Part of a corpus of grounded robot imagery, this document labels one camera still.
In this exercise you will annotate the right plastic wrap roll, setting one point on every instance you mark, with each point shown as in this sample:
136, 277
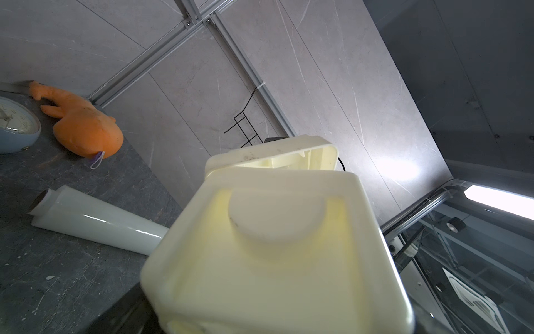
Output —
71, 212

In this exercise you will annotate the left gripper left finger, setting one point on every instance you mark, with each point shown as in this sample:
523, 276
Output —
130, 314

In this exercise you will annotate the white wrap dispenser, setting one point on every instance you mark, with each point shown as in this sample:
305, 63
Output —
277, 240

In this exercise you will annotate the orange plush toy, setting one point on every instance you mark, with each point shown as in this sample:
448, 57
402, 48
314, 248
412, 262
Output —
81, 128

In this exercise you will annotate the black wire hook rack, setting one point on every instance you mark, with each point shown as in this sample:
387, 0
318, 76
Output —
243, 123

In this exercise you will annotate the small grey alarm clock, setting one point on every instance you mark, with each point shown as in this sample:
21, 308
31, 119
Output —
20, 128

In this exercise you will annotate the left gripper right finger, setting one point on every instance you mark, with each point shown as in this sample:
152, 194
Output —
428, 316

